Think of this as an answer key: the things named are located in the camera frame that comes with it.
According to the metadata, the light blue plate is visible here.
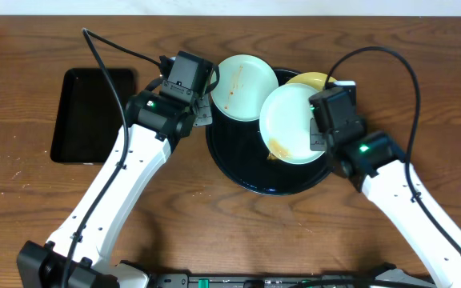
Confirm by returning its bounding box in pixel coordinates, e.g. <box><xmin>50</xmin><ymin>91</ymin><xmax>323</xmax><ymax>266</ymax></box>
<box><xmin>210</xmin><ymin>54</ymin><xmax>279</xmax><ymax>122</ymax></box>
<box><xmin>259</xmin><ymin>83</ymin><xmax>323</xmax><ymax>165</ymax></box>

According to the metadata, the green and yellow sponge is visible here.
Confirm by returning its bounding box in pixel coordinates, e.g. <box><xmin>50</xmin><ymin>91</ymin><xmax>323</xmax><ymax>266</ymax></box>
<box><xmin>267</xmin><ymin>153</ymin><xmax>278</xmax><ymax>161</ymax></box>

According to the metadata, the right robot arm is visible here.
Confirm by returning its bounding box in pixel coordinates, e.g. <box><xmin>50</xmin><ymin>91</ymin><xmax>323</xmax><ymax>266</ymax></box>
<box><xmin>310</xmin><ymin>120</ymin><xmax>461</xmax><ymax>287</ymax></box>

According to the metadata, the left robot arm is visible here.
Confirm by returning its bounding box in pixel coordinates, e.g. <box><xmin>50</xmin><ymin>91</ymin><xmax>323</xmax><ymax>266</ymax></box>
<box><xmin>17</xmin><ymin>90</ymin><xmax>212</xmax><ymax>287</ymax></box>

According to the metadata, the round black tray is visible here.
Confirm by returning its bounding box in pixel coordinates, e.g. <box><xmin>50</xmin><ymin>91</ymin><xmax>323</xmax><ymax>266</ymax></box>
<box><xmin>206</xmin><ymin>70</ymin><xmax>331</xmax><ymax>195</ymax></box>

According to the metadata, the black rectangular tray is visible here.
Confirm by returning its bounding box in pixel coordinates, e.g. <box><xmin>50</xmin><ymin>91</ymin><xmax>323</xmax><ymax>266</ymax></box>
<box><xmin>50</xmin><ymin>68</ymin><xmax>122</xmax><ymax>164</ymax></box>

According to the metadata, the yellow plate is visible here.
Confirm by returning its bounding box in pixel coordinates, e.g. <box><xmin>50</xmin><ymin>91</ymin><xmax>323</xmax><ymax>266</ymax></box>
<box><xmin>287</xmin><ymin>72</ymin><xmax>327</xmax><ymax>91</ymax></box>

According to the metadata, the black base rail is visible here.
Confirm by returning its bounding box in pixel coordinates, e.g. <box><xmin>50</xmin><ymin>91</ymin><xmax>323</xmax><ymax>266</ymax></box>
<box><xmin>154</xmin><ymin>273</ymin><xmax>431</xmax><ymax>288</ymax></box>

